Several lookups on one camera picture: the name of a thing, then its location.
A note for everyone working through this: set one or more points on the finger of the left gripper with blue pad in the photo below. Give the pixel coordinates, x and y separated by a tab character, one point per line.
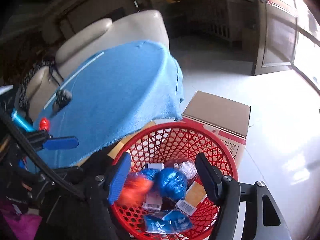
62	143

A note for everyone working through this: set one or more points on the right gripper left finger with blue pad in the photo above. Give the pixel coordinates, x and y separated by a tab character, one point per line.
115	179

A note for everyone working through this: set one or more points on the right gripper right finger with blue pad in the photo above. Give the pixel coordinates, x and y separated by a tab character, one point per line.
210	177

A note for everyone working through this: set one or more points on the orange plastic bag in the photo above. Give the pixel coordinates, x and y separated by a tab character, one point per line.
135	189

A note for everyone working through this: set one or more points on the white plastic bag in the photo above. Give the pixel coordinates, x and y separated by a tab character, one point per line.
187	168

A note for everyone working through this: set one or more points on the red plastic bag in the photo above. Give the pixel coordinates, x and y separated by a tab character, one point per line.
44	124

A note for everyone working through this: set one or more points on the blue plastic bag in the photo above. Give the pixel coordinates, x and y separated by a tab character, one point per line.
168	182

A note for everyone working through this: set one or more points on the black plastic bag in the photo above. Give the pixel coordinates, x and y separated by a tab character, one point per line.
63	98

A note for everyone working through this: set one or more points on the orange barcode carton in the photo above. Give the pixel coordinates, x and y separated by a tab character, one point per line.
193	197

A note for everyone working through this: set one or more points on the white barcode medicine box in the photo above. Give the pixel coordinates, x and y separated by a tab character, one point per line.
153	202

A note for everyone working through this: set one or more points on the red plastic mesh basket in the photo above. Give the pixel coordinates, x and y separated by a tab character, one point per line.
171	142

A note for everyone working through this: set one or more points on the black white patterned cloth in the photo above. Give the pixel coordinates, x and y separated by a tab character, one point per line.
23	102

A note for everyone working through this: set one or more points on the blue snack wrapper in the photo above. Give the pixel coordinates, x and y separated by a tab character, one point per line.
167	222

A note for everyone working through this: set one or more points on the brown cardboard box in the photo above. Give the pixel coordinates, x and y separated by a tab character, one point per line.
227	119

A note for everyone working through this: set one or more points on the blue table cloth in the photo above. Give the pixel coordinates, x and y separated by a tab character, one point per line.
115	92

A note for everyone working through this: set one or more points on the beige leather sofa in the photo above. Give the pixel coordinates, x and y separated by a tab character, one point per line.
100	35

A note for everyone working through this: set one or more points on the dark wooden cabinet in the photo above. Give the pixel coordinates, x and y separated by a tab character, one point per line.
225	19

